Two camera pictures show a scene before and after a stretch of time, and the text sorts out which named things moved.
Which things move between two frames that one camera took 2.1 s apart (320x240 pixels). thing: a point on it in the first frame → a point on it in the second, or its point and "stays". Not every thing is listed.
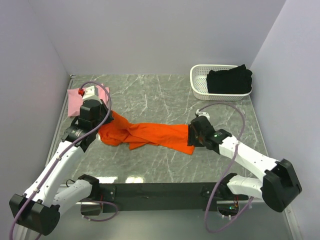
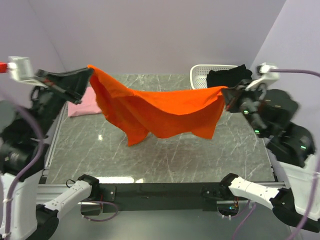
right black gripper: (191, 140) → (232, 95)
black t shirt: (236, 80) stays
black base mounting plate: (199, 196) stays
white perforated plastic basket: (199, 84) stays
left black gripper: (104, 107) → (71, 85)
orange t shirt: (171, 136) → (171, 114)
